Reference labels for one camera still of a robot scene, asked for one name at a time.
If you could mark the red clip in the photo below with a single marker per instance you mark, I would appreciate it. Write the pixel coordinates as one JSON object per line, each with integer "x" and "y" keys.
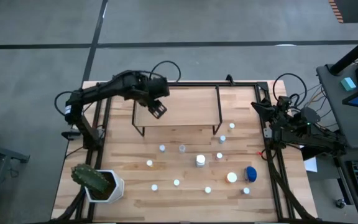
{"x": 259, "y": 153}

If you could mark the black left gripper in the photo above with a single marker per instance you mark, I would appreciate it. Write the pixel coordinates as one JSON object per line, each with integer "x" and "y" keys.
{"x": 158, "y": 109}

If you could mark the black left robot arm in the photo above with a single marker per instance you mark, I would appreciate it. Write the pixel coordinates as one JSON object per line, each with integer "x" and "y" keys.
{"x": 104, "y": 88}

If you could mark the black mat with striped edge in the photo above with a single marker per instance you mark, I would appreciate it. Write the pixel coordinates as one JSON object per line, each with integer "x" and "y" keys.
{"x": 353, "y": 11}

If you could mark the black clamp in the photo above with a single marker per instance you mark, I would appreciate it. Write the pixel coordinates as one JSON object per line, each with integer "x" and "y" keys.
{"x": 70, "y": 134}
{"x": 229, "y": 78}

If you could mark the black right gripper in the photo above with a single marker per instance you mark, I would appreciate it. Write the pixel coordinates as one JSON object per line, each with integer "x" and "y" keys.
{"x": 280, "y": 113}

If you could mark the black aluminium table frame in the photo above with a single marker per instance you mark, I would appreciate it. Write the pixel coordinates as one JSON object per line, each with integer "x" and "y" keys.
{"x": 244, "y": 84}

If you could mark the small orange pill bottle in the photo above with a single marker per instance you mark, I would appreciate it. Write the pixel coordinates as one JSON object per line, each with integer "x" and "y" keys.
{"x": 149, "y": 163}

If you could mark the green cactus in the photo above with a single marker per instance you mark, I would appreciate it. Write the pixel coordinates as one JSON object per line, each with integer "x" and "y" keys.
{"x": 89, "y": 177}

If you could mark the small metal caster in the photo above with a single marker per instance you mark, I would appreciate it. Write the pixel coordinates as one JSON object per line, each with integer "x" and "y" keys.
{"x": 340, "y": 203}

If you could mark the small yellow pill bottle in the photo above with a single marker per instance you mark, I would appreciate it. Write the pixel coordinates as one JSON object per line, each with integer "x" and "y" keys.
{"x": 208, "y": 189}
{"x": 176, "y": 182}
{"x": 154, "y": 187}

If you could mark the small clear pill bottle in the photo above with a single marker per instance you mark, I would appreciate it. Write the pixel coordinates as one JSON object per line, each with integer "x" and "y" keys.
{"x": 182, "y": 148}
{"x": 162, "y": 148}
{"x": 222, "y": 138}
{"x": 246, "y": 190}
{"x": 232, "y": 125}

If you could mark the black pole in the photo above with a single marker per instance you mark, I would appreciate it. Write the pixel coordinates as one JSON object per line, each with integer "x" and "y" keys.
{"x": 353, "y": 54}

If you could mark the white hexagonal plant pot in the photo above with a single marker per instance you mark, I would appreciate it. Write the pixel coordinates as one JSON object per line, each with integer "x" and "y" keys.
{"x": 117, "y": 189}

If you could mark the teal box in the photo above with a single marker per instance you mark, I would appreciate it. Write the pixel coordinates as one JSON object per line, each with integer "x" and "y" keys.
{"x": 348, "y": 84}

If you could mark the small pink pill bottle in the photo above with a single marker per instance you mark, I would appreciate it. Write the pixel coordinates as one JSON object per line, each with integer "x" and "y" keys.
{"x": 219, "y": 155}

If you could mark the large white medicine bottle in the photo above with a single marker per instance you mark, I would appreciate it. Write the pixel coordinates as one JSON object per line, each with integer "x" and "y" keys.
{"x": 200, "y": 160}

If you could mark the blue-capped medicine bottle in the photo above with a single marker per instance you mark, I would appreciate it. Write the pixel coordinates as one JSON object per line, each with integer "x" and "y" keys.
{"x": 250, "y": 174}

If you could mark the large orange pill bottle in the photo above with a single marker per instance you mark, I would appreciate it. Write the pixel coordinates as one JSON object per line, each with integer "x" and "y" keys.
{"x": 231, "y": 177}

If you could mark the white paper sheet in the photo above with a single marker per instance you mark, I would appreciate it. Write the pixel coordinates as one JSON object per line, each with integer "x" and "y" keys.
{"x": 311, "y": 164}

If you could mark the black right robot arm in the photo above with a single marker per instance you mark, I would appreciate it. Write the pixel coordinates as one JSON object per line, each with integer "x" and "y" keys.
{"x": 306, "y": 137}

